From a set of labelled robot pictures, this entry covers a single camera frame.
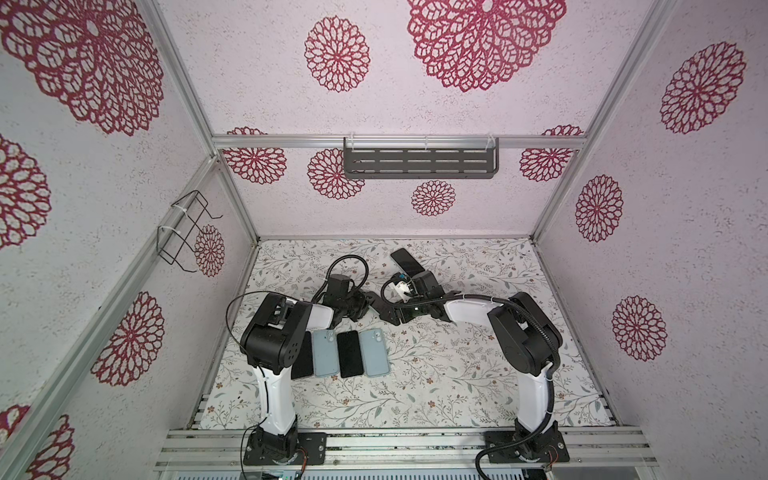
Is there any black wire wall basket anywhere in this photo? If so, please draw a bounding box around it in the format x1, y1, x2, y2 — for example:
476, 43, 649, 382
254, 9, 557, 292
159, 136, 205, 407
155, 190, 226, 278

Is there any grey slotted wall shelf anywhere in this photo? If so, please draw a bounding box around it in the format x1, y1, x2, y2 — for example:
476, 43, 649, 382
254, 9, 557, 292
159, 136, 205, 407
342, 138, 499, 180

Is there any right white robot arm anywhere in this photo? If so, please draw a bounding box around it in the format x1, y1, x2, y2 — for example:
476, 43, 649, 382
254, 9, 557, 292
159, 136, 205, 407
365, 271, 570, 471

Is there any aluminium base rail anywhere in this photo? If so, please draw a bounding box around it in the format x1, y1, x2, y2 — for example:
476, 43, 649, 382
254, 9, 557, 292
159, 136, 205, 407
151, 426, 659, 473

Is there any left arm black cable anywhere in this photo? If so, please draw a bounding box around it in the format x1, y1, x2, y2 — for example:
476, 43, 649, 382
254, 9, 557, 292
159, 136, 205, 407
224, 254, 371, 480

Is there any grey phone case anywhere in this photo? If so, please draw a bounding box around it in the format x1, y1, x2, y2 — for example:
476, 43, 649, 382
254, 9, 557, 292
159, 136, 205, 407
359, 328, 390, 378
311, 329, 340, 377

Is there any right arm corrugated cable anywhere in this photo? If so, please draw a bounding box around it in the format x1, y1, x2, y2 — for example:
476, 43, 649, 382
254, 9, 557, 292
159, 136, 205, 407
380, 275, 563, 480

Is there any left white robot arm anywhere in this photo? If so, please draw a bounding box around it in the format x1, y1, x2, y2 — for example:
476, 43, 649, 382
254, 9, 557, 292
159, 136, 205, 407
236, 274, 373, 470

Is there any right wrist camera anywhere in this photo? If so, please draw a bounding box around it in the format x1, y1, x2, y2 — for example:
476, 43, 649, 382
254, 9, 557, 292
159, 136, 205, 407
389, 273, 416, 302

